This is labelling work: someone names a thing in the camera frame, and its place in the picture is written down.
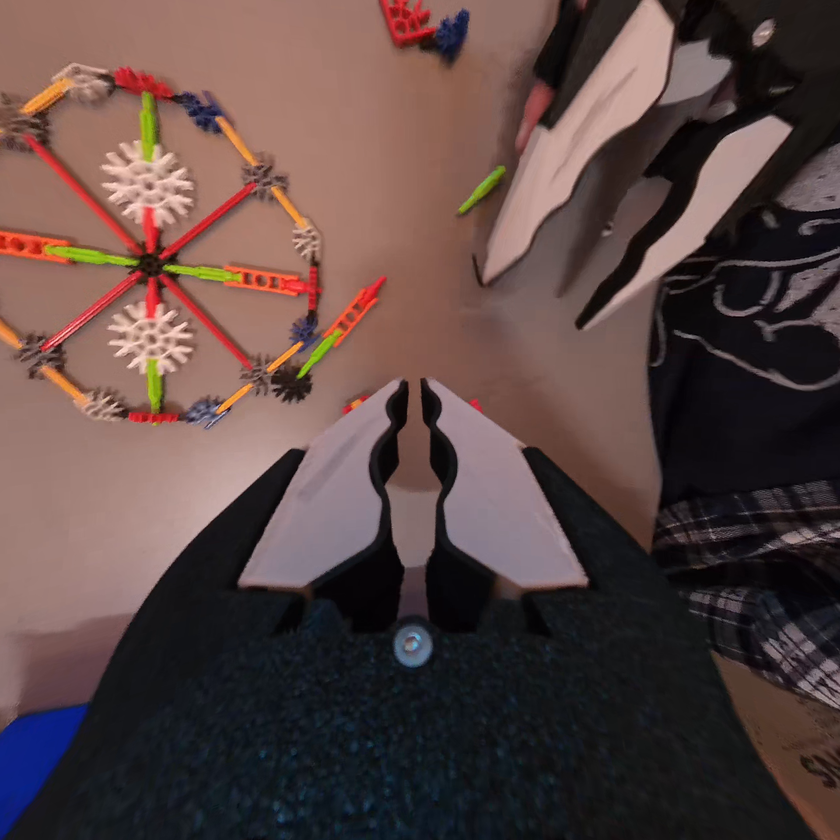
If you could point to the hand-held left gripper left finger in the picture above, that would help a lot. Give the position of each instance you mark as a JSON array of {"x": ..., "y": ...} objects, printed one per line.
[{"x": 321, "y": 518}]

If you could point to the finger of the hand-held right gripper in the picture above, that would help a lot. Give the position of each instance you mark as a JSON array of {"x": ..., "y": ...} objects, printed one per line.
[
  {"x": 590, "y": 131},
  {"x": 722, "y": 184}
]

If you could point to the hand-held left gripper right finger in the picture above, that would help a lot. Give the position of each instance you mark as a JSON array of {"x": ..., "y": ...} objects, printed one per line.
[{"x": 505, "y": 518}]

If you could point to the red yellow toy block assembly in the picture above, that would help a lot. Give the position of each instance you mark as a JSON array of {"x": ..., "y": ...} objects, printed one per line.
[{"x": 354, "y": 403}]

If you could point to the black round toy connector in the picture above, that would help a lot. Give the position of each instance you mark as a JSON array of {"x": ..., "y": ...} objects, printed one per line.
[{"x": 292, "y": 384}]

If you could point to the orange connector with green rod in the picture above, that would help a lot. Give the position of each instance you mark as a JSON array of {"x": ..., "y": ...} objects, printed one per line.
[{"x": 348, "y": 318}]

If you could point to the small red toy rod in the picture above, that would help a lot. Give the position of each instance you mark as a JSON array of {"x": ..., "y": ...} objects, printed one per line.
[{"x": 375, "y": 287}]

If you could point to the blue plastic bin with tag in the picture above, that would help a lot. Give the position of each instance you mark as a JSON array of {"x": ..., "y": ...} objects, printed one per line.
[{"x": 33, "y": 761}]

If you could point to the person's right hand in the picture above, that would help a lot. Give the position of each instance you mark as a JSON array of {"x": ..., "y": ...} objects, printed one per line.
[{"x": 535, "y": 118}]

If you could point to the short green toy rod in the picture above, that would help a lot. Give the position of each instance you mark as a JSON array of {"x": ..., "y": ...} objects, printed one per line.
[{"x": 482, "y": 190}]

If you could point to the red toy connector piece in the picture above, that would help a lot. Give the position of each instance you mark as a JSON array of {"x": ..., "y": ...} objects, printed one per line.
[{"x": 407, "y": 19}]

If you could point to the brown cardboard box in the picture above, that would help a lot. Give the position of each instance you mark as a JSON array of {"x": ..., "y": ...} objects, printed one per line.
[{"x": 787, "y": 741}]

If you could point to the colourful toy wheel construction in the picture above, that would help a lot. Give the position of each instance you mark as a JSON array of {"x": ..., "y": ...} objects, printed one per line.
[{"x": 148, "y": 184}]

